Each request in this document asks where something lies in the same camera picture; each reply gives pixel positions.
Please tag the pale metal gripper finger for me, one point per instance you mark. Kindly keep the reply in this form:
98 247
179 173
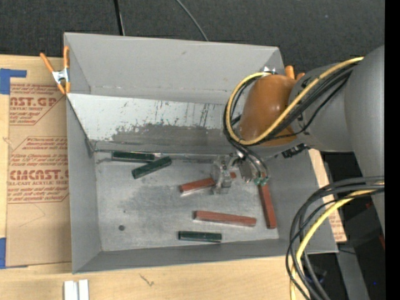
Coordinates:
222 167
223 187

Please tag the dark green flat block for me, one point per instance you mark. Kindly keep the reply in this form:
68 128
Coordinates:
151 167
132 156
200 236

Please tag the grey metal bin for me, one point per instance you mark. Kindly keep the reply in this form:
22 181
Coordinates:
156 198

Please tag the brown cardboard board red print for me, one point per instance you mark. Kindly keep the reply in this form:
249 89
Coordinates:
37 217

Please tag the red-brown block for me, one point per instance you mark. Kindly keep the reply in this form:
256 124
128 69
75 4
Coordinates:
197 184
268 206
225 218

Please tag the black cylinder on white bracket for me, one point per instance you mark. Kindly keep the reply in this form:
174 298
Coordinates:
295 151

